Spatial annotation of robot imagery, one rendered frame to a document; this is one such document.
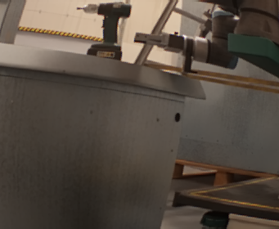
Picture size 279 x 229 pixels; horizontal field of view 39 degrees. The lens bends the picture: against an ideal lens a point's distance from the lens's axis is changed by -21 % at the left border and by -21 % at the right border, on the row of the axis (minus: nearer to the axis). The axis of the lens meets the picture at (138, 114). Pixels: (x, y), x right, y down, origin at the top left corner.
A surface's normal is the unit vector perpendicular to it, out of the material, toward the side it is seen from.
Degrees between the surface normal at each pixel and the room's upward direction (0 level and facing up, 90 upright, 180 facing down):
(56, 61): 67
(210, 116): 90
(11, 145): 90
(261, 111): 90
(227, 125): 90
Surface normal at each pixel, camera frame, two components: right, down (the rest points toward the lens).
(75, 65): 0.74, -0.27
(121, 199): 0.74, 0.11
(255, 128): -0.70, -0.09
